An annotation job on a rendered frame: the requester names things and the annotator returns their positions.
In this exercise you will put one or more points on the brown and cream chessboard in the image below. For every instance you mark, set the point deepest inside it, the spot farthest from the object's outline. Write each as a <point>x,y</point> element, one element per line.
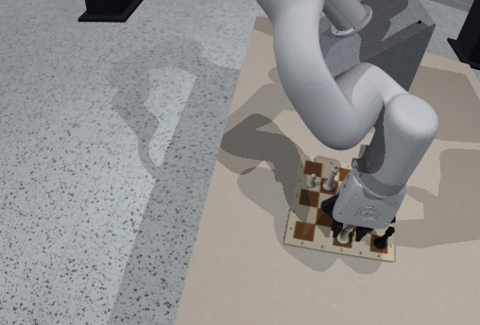
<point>309,227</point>

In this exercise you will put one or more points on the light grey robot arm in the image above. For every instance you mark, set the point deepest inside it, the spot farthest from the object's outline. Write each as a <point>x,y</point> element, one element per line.
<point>405,125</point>

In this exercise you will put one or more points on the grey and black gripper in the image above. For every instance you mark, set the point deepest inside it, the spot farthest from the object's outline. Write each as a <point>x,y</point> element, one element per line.
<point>357,205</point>

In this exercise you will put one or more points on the white pawn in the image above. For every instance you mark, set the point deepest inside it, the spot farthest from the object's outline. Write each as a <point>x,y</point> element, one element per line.
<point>310,183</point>

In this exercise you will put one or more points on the black chess piece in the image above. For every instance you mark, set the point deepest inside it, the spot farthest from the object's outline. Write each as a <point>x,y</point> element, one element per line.
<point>380,242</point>

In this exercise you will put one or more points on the white chess piece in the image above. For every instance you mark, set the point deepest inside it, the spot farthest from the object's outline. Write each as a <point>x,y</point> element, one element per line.
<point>328,185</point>

